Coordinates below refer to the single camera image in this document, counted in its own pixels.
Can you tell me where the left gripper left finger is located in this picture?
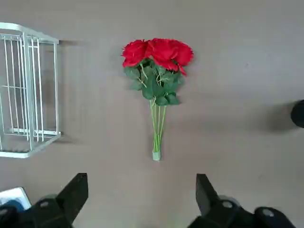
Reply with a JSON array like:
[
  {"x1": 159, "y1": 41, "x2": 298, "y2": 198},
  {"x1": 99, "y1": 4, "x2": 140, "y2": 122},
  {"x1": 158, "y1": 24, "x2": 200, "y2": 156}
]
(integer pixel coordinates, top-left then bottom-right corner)
[{"x1": 0, "y1": 172, "x2": 89, "y2": 228}]

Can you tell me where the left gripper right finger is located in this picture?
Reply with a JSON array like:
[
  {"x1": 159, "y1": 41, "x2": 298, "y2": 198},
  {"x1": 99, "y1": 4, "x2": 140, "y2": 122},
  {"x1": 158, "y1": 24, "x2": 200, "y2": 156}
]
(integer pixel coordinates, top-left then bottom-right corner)
[{"x1": 190, "y1": 173, "x2": 296, "y2": 228}]

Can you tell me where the black ribbed vase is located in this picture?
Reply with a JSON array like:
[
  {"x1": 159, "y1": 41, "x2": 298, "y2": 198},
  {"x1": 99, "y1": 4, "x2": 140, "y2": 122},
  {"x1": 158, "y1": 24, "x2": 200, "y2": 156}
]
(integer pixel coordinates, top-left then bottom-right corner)
[{"x1": 290, "y1": 99, "x2": 304, "y2": 129}]

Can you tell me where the red artificial flower bunch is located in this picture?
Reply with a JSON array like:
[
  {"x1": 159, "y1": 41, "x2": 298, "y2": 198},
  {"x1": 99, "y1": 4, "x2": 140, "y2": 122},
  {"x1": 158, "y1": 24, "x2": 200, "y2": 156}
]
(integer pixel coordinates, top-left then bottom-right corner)
[{"x1": 121, "y1": 38, "x2": 194, "y2": 162}]

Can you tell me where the white wire rack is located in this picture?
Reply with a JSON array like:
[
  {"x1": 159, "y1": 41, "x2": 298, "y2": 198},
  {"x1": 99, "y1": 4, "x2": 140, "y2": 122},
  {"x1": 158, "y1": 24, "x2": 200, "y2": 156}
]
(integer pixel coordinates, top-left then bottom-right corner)
[{"x1": 0, "y1": 22, "x2": 62, "y2": 159}]

